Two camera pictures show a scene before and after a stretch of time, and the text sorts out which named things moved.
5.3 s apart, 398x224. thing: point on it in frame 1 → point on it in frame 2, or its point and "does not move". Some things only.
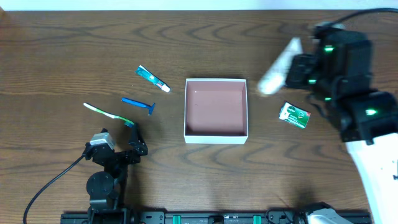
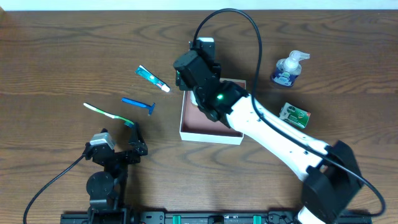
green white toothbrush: x=126 y=122 does not move
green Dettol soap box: x=295 y=114 does not move
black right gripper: x=298 y=71 → x=179 y=80
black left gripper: x=117 y=155 does not move
